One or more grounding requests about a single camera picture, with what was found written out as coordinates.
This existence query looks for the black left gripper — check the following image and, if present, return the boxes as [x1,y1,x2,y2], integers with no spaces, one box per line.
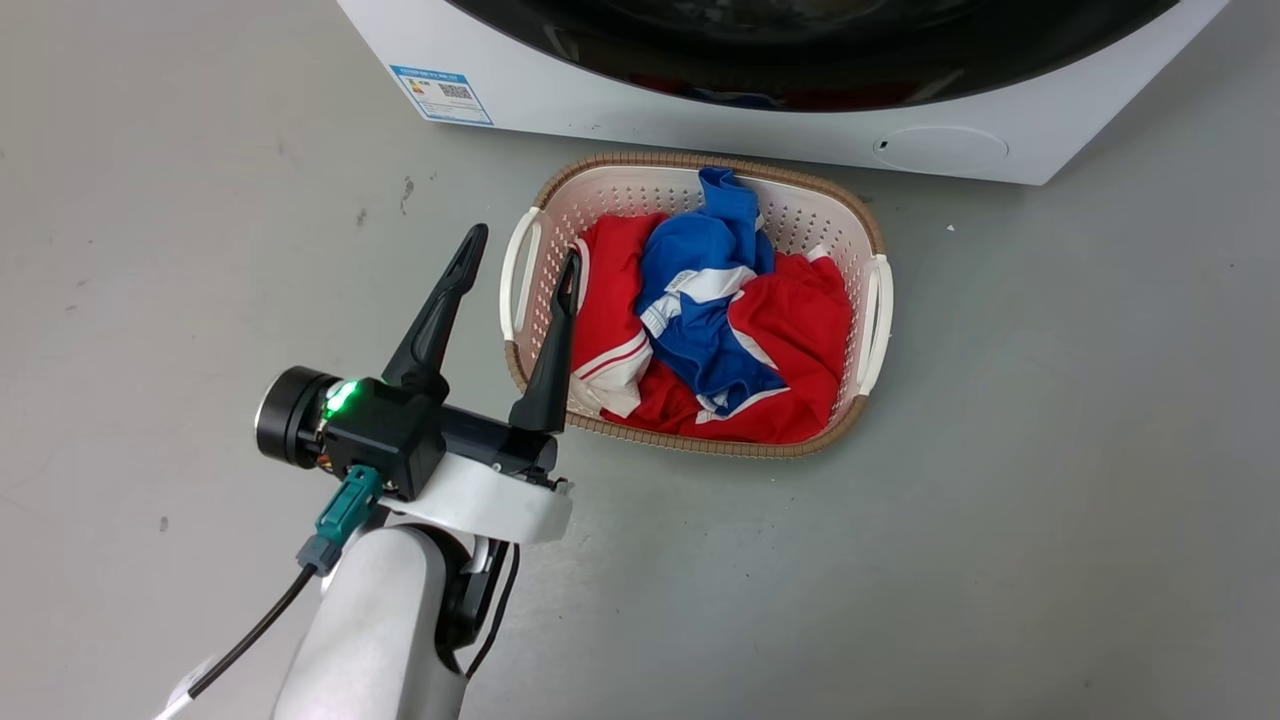
[254,223,584,546]

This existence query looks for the white washing machine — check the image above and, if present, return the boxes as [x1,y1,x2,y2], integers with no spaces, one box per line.
[336,0,1231,186]

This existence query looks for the black glass washing machine door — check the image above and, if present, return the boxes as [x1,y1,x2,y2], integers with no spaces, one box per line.
[444,0,1182,113]

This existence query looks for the blue white-trimmed garment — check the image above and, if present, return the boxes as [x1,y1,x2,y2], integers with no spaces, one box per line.
[634,167,789,419]

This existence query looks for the blue energy label sticker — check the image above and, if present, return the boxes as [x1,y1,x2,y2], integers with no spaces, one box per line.
[389,65,495,127]

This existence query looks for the red white-trimmed garment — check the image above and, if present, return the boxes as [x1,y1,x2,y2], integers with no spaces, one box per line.
[570,212,854,445]

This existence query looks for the white plastic laundry basket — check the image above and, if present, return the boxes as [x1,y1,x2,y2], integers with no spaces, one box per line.
[499,152,894,460]

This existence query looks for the round white filter cover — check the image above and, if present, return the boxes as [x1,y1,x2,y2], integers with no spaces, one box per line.
[872,125,1010,174]

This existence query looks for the teal cable connector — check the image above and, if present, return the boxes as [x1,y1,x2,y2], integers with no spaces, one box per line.
[296,464,385,577]

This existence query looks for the thin black cable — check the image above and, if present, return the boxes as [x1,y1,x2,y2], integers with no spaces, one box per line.
[464,543,522,681]
[186,565,321,700]

